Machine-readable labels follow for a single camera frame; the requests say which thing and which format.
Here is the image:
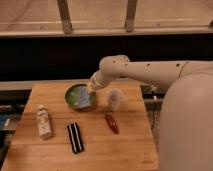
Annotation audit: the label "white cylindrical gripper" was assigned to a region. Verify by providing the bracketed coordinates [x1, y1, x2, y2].
[86, 71, 108, 94]

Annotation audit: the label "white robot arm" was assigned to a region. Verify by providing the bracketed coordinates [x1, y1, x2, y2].
[88, 55, 213, 171]

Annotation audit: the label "metal frame leg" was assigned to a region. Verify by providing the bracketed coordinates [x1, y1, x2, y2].
[124, 0, 137, 32]
[57, 0, 73, 34]

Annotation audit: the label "left metal frame leg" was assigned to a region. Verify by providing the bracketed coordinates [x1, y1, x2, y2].
[57, 0, 73, 34]

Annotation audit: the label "green ceramic bowl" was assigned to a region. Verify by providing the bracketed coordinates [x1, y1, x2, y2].
[65, 84, 96, 110]

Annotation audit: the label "white blue sponge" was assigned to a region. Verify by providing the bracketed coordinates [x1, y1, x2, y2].
[77, 86, 92, 109]

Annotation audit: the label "black white striped block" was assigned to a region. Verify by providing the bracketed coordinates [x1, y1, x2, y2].
[67, 123, 84, 154]

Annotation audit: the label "white plastic bottle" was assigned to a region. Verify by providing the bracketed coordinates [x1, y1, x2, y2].
[36, 105, 53, 140]

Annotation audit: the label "wooden table board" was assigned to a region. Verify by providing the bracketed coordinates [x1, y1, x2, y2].
[1, 82, 159, 171]

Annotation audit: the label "red chili pepper toy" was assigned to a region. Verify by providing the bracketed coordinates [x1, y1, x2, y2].
[105, 114, 119, 134]

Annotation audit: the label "right metal frame leg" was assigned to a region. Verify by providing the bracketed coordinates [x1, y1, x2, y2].
[124, 0, 137, 32]

